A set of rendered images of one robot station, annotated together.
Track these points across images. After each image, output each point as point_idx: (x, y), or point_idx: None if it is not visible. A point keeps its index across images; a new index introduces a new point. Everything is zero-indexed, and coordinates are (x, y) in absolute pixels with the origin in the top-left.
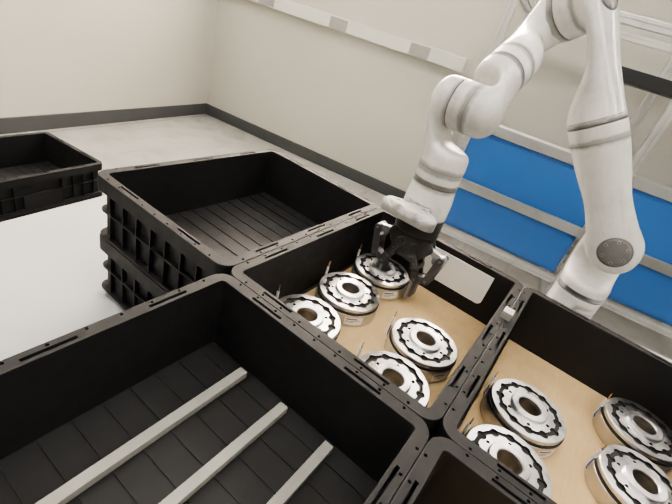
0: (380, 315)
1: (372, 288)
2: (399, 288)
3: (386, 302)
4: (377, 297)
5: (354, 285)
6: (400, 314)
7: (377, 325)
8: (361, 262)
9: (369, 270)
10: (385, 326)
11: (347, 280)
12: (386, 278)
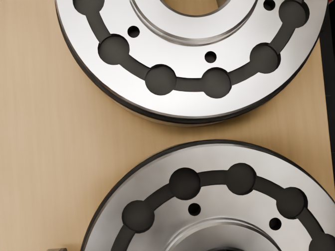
0: (70, 89)
1: (143, 89)
2: (81, 246)
3: (103, 181)
4: (88, 54)
5: (201, 15)
6: (25, 170)
7: (44, 32)
8: (316, 231)
9: (246, 202)
10: (22, 55)
11: (240, 3)
12: (156, 231)
